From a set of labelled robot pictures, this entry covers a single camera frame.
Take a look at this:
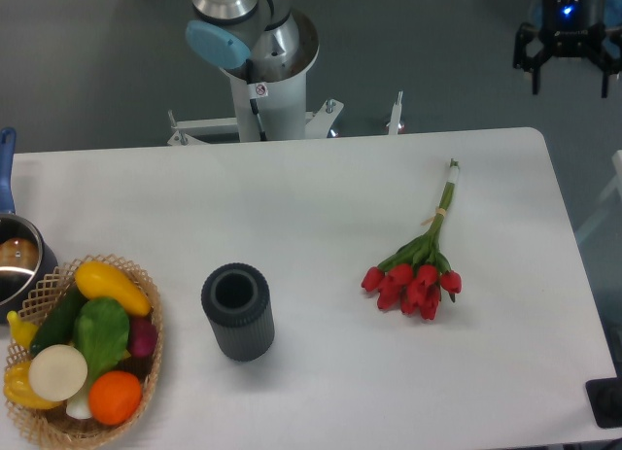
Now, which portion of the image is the woven wicker basket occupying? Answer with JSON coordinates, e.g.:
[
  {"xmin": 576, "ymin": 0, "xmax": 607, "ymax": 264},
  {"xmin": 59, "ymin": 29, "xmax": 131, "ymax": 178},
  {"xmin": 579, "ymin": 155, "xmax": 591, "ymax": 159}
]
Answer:
[{"xmin": 1, "ymin": 255, "xmax": 164, "ymax": 449}]

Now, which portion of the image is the yellow squash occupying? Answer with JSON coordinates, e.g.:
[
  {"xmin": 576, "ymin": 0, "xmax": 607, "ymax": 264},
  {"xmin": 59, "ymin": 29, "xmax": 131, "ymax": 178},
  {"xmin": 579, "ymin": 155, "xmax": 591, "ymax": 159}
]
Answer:
[{"xmin": 74, "ymin": 260, "xmax": 152, "ymax": 317}]

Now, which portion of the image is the purple red onion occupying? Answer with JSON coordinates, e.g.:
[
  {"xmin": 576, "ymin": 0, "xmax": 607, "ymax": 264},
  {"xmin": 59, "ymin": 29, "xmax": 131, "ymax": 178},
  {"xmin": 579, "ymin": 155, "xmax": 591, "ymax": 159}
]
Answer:
[{"xmin": 127, "ymin": 317, "xmax": 157, "ymax": 358}]

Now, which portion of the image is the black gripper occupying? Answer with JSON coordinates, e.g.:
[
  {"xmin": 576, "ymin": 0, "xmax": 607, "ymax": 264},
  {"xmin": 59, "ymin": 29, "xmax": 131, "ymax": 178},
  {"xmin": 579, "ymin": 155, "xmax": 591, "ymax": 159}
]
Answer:
[{"xmin": 512, "ymin": 0, "xmax": 621, "ymax": 98}]

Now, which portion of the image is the dark grey ribbed vase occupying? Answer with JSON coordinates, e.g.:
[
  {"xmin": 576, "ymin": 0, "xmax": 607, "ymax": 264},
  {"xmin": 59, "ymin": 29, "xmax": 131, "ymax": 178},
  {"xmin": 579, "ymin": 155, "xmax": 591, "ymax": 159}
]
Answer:
[{"xmin": 201, "ymin": 262, "xmax": 275, "ymax": 362}]

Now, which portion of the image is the blue handled saucepan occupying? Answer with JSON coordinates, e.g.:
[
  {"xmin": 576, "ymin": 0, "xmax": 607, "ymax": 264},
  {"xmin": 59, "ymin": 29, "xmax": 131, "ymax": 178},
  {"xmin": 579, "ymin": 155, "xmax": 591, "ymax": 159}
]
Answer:
[{"xmin": 1, "ymin": 127, "xmax": 57, "ymax": 326}]

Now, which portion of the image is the orange fruit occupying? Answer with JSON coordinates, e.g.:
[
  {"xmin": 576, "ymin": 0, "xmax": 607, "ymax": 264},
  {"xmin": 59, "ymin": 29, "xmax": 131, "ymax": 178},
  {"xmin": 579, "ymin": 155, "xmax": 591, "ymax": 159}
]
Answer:
[{"xmin": 88, "ymin": 370, "xmax": 142, "ymax": 426}]

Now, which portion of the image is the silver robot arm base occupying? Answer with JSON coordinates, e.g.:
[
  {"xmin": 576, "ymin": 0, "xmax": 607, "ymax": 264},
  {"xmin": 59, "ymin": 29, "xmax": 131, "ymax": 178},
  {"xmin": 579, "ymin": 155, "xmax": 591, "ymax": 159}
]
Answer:
[{"xmin": 186, "ymin": 0, "xmax": 319, "ymax": 142}]

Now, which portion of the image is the green lettuce leaf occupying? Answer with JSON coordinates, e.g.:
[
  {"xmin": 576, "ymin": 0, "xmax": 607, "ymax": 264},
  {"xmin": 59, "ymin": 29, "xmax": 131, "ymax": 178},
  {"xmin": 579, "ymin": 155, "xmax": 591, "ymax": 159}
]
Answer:
[{"xmin": 66, "ymin": 297, "xmax": 129, "ymax": 420}]

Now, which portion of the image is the white round onion slice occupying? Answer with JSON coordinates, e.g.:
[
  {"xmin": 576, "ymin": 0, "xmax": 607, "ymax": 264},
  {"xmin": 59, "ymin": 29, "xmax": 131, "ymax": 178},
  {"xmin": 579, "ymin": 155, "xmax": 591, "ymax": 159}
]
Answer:
[{"xmin": 28, "ymin": 344, "xmax": 87, "ymax": 401}]

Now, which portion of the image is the black device at table edge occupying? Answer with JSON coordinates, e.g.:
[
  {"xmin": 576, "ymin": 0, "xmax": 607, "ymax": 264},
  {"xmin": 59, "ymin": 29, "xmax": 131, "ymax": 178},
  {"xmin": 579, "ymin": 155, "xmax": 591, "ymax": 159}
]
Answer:
[{"xmin": 585, "ymin": 377, "xmax": 621, "ymax": 429}]

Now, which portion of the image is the yellow bell pepper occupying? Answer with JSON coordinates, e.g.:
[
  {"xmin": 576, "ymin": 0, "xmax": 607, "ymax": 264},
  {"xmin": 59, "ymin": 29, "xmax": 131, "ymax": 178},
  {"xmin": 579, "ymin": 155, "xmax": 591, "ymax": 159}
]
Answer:
[{"xmin": 3, "ymin": 361, "xmax": 62, "ymax": 410}]

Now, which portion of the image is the red tulip bouquet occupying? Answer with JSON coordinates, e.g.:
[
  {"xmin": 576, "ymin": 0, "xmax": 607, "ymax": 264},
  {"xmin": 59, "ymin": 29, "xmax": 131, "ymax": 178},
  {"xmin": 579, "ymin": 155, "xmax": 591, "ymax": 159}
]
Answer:
[{"xmin": 361, "ymin": 159, "xmax": 462, "ymax": 321}]

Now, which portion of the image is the dark green cucumber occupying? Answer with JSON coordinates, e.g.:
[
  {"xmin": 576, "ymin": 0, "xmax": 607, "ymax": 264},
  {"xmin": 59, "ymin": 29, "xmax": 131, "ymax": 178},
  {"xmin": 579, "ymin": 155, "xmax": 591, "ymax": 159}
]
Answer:
[{"xmin": 29, "ymin": 285, "xmax": 87, "ymax": 357}]

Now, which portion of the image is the white metal mounting frame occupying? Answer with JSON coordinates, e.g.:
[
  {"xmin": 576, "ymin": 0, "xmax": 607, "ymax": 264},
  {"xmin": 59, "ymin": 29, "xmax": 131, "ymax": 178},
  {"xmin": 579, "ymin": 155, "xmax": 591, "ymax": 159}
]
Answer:
[{"xmin": 166, "ymin": 90, "xmax": 405, "ymax": 146}]

